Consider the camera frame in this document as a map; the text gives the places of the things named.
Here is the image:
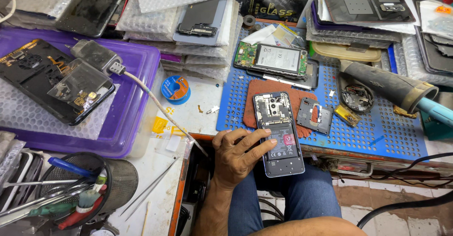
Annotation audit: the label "thin wooden stick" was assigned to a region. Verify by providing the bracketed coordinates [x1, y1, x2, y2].
[141, 201, 151, 236]

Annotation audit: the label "heap of bubble wrapped screens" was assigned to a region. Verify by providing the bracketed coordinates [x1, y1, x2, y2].
[394, 0, 453, 88]

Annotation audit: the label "small yellow parts bag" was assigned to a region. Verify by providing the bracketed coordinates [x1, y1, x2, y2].
[334, 104, 362, 127]

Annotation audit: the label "white folded paper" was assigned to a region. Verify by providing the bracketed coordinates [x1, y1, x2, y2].
[240, 24, 277, 46]

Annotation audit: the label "clear plastic film pieces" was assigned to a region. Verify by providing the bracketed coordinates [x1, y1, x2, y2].
[155, 134, 196, 159]

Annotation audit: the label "grey phone back cover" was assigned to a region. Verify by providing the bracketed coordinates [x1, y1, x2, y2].
[173, 0, 229, 46]

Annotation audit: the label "black screen protector packet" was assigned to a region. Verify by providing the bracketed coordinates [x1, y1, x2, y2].
[236, 0, 309, 24]

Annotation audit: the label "worn white charger cable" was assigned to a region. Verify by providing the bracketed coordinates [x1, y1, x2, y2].
[109, 62, 209, 157]

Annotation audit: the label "bag with orange sticker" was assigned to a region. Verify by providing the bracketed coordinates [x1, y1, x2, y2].
[419, 0, 453, 41]

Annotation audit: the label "grey charger adapter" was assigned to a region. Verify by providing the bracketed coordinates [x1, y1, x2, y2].
[65, 39, 124, 75]

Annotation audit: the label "green box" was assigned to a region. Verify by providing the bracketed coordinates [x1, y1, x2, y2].
[420, 110, 453, 141]

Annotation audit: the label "metal tweezers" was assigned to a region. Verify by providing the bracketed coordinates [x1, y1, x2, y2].
[119, 156, 181, 222]

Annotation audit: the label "cream plastic container lid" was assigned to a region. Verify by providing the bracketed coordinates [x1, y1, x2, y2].
[309, 40, 382, 63]

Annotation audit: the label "stack of bubble wrapped parts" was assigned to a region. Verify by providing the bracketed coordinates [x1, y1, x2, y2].
[116, 0, 245, 83]

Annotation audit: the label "oval dish of small parts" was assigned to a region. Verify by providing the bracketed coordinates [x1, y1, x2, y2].
[336, 73, 375, 115]

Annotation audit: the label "metal scissors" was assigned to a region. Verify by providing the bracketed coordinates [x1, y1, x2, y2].
[0, 182, 93, 219]

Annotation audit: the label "brown sponge scrap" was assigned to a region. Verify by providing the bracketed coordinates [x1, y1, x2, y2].
[393, 105, 418, 119]

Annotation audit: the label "thick black cable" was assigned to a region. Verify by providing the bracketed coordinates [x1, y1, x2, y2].
[356, 189, 453, 229]

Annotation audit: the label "opened phone with white battery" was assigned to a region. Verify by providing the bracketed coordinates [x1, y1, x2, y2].
[234, 41, 309, 80]

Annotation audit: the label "dark red phone back cover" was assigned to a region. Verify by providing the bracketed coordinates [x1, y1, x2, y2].
[323, 0, 417, 25]

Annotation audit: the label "bubble wrap sheet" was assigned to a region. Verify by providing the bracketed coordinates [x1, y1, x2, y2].
[0, 78, 121, 141]

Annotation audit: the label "reddish brown rubber pad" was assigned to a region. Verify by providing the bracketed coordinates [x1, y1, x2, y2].
[243, 79, 319, 138]

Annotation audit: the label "blue solder wire spool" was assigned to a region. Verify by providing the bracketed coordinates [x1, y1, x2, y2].
[161, 75, 192, 105]

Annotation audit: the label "person's blue jeans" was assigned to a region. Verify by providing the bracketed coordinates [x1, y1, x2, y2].
[228, 162, 342, 236]

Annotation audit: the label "green handled screwdriver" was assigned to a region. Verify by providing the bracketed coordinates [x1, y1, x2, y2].
[0, 201, 79, 228]

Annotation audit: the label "blue perforated work mat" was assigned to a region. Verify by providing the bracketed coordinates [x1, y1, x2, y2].
[216, 25, 429, 161]

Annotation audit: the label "person's left hand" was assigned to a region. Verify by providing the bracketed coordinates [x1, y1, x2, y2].
[212, 128, 278, 191]

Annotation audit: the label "black phone screen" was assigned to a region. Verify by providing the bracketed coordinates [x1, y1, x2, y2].
[54, 0, 134, 38]

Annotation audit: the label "metal drawer handle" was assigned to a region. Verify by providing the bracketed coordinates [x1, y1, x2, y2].
[332, 160, 374, 177]

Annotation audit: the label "green white brush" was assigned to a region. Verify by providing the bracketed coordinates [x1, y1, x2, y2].
[76, 189, 102, 214]

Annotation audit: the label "dark phone back frame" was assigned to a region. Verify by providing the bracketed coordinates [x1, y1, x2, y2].
[246, 59, 320, 90]

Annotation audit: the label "black disassembled phone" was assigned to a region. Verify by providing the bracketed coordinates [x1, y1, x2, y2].
[0, 39, 116, 126]

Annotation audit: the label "clear plastic parts bag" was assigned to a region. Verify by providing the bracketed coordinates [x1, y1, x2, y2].
[47, 58, 114, 104]

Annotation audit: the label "thin black cable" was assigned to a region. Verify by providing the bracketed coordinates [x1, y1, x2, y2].
[332, 153, 453, 189]

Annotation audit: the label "purple plastic tray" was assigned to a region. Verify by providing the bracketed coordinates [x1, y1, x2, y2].
[0, 27, 161, 159]

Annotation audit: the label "red handled tool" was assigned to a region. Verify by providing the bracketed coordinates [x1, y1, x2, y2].
[58, 184, 107, 230]

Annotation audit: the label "black hot air gun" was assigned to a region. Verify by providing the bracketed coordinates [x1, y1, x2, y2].
[339, 59, 453, 128]

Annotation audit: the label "grey phone shield plate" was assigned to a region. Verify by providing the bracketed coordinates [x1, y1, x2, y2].
[296, 97, 334, 135]

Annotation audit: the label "blue handled tool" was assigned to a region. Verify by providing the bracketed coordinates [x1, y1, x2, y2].
[48, 157, 97, 179]

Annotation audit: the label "clear bag with yellow card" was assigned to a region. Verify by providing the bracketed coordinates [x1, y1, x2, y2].
[272, 23, 302, 48]

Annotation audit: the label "pile of wrapped phone covers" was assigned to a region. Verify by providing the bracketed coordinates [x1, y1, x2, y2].
[306, 0, 422, 50]

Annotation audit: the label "smartphone with black battery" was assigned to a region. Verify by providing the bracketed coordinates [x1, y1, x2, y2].
[253, 91, 306, 178]

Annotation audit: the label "black mesh tool holder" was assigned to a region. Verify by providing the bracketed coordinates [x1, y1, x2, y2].
[35, 152, 139, 230]

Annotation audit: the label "stack of phone frames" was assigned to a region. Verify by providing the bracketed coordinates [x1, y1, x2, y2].
[0, 150, 45, 212]

